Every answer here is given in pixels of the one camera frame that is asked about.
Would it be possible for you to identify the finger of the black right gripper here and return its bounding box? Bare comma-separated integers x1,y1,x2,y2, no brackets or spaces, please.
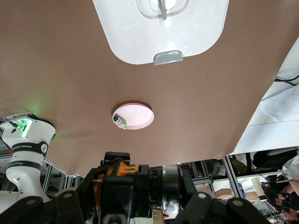
100,175,137,224
104,152,131,164

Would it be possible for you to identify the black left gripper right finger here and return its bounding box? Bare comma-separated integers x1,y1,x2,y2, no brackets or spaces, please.
174,168,273,224

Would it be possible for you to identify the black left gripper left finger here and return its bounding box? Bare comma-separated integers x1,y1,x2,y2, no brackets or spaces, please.
0,163,105,224

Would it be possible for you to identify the brown cardboard box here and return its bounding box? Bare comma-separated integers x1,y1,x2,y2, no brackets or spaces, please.
214,189,234,199
242,191,260,202

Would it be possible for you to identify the pink round plate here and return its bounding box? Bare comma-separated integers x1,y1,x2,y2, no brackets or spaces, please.
111,102,155,131

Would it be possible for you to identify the white paper roll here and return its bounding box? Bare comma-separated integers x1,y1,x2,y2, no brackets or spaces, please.
251,177,267,201

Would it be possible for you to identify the person in dark clothes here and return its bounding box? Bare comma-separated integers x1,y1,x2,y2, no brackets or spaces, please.
275,186,299,222

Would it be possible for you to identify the brown table cover mat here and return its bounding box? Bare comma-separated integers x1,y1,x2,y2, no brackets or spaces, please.
0,0,299,175

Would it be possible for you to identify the green and clear push-button switch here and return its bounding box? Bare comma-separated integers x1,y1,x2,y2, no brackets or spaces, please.
112,114,128,130

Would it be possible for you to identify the aluminium frame post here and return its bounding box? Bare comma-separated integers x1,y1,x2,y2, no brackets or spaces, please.
42,158,85,194

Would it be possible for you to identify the white lidded container with handle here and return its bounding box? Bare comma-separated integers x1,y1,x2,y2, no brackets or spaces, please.
92,0,231,66

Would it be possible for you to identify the black floor cable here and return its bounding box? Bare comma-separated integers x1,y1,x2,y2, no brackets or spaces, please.
274,76,299,86

